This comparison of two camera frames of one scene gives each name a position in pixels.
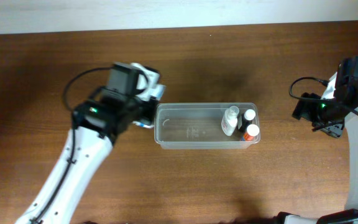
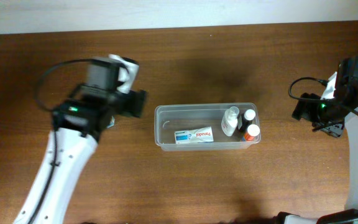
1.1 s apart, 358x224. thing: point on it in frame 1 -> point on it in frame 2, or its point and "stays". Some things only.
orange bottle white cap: (252, 130) stays
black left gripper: (149, 112) -> (136, 102)
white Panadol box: (155, 91) -> (200, 135)
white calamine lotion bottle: (229, 121) stays
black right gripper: (304, 107) stays
